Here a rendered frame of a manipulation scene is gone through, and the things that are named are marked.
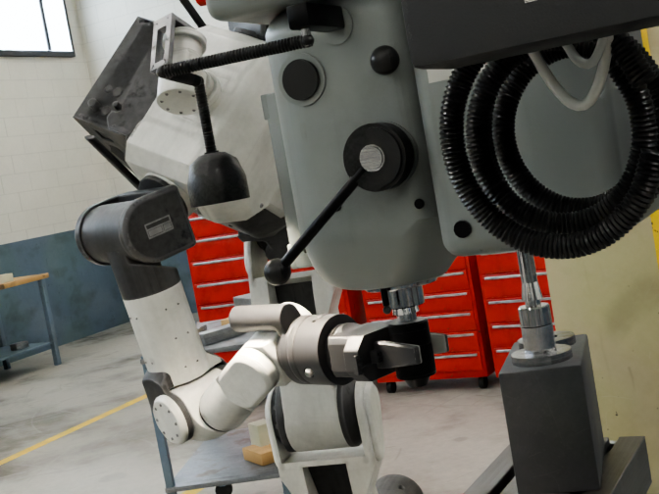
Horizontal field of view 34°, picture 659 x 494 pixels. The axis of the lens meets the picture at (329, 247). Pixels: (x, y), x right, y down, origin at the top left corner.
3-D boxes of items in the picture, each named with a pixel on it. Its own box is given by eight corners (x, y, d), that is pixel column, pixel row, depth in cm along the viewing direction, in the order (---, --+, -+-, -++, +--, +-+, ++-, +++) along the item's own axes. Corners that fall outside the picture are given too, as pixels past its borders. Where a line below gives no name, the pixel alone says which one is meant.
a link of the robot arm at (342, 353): (350, 323, 121) (277, 325, 129) (365, 405, 122) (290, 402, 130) (416, 300, 130) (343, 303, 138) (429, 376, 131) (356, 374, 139)
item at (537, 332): (521, 351, 161) (515, 313, 161) (551, 345, 161) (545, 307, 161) (530, 356, 156) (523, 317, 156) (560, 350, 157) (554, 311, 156)
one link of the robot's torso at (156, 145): (141, 239, 190) (29, 139, 159) (234, 84, 198) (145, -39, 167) (274, 297, 176) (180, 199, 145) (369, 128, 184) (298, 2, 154)
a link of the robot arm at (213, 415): (234, 417, 143) (191, 464, 158) (291, 384, 150) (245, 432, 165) (192, 352, 146) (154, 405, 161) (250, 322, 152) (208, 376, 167)
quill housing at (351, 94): (289, 305, 118) (238, 17, 115) (366, 272, 136) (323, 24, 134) (449, 287, 109) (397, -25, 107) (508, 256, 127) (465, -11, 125)
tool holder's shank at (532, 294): (520, 306, 160) (508, 233, 159) (540, 302, 160) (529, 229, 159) (526, 309, 157) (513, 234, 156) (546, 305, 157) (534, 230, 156)
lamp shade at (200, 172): (198, 205, 132) (188, 156, 131) (254, 195, 131) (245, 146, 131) (184, 209, 125) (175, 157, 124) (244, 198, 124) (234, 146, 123)
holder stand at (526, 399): (517, 497, 156) (495, 365, 155) (531, 451, 177) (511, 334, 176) (601, 490, 153) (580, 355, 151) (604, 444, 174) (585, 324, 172)
